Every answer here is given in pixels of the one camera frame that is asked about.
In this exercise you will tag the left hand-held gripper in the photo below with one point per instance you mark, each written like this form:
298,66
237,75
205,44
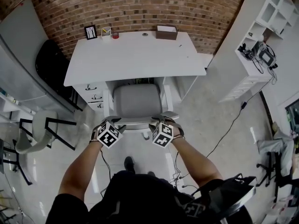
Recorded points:
108,136

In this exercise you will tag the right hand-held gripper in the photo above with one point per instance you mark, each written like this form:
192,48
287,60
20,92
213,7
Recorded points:
163,136

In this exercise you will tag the white grey office chair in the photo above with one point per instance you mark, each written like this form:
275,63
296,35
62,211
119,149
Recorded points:
136,101

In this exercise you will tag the person's right forearm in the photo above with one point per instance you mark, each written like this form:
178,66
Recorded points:
194,162

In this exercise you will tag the person's left forearm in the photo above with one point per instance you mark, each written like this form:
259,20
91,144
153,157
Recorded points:
81,171

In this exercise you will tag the white drawer with black handle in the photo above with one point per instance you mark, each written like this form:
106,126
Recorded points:
90,87
97,106
95,97

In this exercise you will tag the white desk with drawers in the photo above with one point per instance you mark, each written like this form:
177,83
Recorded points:
135,57

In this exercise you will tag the grey chair with black legs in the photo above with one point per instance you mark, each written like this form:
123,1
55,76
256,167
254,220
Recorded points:
39,129

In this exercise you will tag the black folding chair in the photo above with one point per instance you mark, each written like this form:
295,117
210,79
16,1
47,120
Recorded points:
53,73

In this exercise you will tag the person's right hand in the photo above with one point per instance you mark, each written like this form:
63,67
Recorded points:
175,133

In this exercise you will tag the person's left hand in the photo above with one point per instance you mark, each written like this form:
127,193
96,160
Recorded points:
95,136

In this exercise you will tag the right copper wrist band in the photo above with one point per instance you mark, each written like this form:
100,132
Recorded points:
178,137

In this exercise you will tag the copper wrist band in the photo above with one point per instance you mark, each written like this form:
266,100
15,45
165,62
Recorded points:
178,137
95,141

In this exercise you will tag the left copper wrist band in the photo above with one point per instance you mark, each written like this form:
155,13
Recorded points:
95,141

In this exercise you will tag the person's left black shoe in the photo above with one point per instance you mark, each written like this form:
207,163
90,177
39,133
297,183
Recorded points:
129,164

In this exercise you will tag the person's black shoe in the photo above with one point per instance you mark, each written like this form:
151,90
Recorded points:
129,164
151,173

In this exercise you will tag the person's right black shoe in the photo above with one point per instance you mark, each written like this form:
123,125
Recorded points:
151,173

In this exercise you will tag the person's black clothing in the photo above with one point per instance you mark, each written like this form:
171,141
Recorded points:
140,199

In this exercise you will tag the black waist-mounted device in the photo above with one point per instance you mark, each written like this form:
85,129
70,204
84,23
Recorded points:
229,192

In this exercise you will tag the black power adapter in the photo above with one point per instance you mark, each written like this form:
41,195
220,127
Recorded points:
244,105

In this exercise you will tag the white pen holder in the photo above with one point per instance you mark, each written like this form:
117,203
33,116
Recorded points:
106,34

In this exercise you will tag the white bookcase cabinet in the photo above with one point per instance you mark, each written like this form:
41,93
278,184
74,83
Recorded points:
243,83

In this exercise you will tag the brown open box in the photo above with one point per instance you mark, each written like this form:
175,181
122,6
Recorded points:
166,34

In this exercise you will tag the black metal stand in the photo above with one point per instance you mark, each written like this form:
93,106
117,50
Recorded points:
18,164

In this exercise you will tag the grey fridge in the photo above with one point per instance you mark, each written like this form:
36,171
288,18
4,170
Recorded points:
25,73

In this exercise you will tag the white shelf rack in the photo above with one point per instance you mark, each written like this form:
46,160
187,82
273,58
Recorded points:
11,104

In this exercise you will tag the black gadgets on shelf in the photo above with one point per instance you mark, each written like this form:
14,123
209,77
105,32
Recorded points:
245,51

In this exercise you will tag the black framed screen device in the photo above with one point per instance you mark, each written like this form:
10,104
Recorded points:
266,57

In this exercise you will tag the dark framed window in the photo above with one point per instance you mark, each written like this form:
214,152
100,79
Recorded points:
294,116

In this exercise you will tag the white red printed bags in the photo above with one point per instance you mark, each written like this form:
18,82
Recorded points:
286,205

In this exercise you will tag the black photo frame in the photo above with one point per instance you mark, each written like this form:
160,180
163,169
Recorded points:
90,32

